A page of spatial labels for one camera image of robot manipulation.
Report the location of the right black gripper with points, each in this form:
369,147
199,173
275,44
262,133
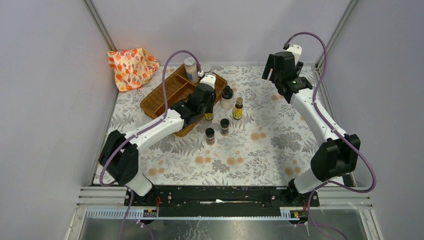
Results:
270,65

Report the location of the orange floral cloth bag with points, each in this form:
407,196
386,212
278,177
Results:
133,68

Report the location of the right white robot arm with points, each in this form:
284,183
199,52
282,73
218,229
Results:
335,156

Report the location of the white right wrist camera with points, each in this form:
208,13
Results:
296,50

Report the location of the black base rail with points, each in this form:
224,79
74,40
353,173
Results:
221,201

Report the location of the blue label pellet jar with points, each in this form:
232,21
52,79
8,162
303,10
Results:
207,69
191,69

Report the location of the floral patterned table mat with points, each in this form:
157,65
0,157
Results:
270,145

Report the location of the dark spice jar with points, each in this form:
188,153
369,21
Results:
210,136
224,126

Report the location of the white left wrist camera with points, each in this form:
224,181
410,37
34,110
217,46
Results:
209,80

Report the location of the yellow label sauce bottle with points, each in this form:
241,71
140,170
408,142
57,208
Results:
209,116

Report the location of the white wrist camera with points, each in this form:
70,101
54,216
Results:
296,50
209,80

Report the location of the aluminium frame rail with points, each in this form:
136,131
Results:
89,4

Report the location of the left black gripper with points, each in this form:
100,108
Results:
209,108

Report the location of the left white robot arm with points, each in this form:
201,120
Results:
120,154

